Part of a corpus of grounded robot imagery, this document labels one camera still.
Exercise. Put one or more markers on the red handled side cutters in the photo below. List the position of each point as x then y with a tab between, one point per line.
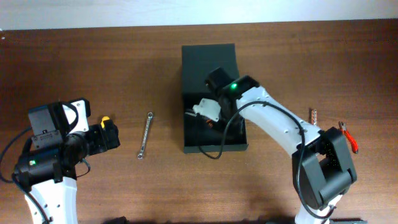
349	137

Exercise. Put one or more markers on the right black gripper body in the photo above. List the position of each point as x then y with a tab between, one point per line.
224	116

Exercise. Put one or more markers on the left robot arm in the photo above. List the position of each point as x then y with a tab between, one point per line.
46	169

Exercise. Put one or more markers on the orange screwdriver bit holder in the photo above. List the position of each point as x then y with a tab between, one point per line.
313	117

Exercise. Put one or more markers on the silver ring wrench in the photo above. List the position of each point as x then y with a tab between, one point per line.
150	116

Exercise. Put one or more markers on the dark green box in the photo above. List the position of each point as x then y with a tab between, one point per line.
198	61

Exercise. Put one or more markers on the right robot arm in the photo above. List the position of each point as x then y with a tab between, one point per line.
322	166

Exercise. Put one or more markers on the orange black long-nose pliers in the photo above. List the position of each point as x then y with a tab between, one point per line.
200	118

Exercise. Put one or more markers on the yellow black stubby screwdriver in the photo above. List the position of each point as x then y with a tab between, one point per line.
104	118

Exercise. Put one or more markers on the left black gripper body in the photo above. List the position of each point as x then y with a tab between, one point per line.
94	140

